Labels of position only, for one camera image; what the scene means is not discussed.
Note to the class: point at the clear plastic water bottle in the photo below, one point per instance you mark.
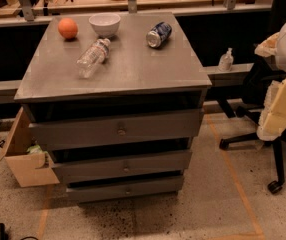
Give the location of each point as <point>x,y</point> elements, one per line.
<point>93,57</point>

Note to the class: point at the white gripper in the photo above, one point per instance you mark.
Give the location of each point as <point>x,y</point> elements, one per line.
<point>272,123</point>

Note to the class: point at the grey drawer cabinet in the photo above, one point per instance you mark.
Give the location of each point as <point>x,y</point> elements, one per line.
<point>126,130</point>

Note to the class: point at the white ceramic bowl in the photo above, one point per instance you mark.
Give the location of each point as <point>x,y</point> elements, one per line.
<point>105,24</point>

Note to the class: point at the blue soda can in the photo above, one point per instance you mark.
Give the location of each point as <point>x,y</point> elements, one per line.
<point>158,34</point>

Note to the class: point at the black office chair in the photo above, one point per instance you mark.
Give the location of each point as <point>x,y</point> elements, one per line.
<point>278,19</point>

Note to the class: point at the hand sanitizer pump bottle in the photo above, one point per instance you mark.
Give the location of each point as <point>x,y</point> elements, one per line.
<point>226,61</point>

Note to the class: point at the black object on floor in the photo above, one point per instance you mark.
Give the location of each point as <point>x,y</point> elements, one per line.
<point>2,232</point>

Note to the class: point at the orange fruit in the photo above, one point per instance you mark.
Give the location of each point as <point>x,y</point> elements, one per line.
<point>67,28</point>

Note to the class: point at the cardboard box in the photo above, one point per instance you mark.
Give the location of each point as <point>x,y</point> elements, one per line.
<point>30,165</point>

